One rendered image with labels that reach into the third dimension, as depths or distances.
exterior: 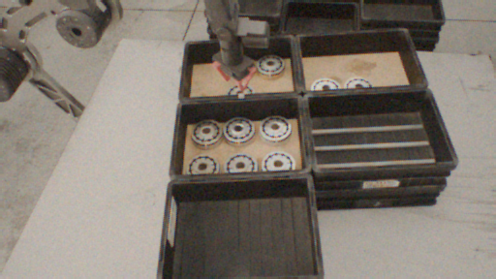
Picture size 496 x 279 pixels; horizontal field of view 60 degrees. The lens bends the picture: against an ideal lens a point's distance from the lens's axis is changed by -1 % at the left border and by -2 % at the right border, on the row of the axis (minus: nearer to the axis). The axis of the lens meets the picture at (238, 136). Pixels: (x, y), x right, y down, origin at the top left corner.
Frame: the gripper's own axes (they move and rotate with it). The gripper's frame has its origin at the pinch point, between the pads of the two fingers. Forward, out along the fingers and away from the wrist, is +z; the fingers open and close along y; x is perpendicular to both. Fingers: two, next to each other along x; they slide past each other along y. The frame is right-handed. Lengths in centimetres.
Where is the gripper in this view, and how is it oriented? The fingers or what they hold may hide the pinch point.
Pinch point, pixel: (235, 83)
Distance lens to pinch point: 123.6
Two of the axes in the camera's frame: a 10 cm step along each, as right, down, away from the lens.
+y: -7.0, -5.3, 4.9
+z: 0.8, 6.2, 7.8
